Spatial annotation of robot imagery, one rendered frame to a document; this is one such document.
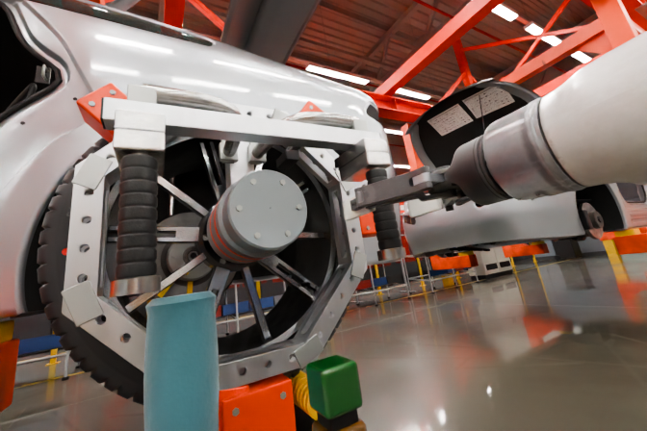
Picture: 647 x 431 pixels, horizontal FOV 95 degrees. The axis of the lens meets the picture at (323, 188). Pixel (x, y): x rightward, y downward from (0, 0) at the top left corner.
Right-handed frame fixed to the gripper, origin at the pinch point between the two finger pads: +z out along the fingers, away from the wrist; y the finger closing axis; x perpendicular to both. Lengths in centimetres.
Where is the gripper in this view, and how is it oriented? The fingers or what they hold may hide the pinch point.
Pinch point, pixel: (383, 209)
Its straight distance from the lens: 49.4
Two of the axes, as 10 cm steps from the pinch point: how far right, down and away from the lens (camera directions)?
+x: -1.3, -9.5, 2.7
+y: 8.8, 0.1, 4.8
